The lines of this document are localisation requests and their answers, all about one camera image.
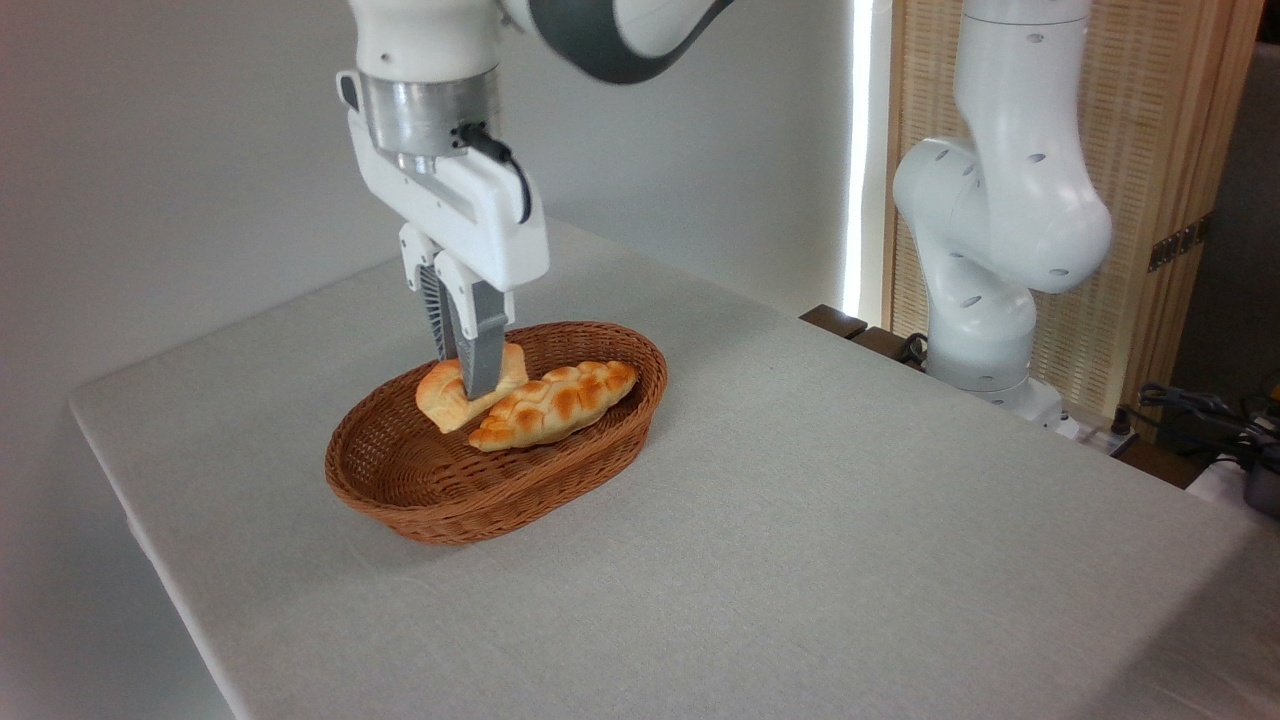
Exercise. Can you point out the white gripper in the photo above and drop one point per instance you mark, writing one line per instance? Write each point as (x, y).
(490, 230)

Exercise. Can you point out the round golden bread roll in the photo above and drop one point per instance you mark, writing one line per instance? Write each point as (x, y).
(440, 395)

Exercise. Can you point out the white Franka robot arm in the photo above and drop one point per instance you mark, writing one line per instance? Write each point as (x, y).
(1010, 200)

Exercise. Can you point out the long braided bread loaf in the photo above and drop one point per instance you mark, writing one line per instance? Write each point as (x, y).
(560, 400)

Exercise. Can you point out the brown wicker oval basket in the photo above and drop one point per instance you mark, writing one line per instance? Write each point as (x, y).
(560, 480)

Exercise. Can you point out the silver metal wrist flange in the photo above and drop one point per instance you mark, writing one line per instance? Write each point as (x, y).
(425, 115)

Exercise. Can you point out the grey linen tablecloth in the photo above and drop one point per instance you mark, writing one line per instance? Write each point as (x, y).
(800, 520)

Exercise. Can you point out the white power strip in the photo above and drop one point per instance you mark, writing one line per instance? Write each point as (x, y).
(1100, 435)

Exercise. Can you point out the black metal screen hinge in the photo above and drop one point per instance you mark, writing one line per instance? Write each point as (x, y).
(1180, 243)

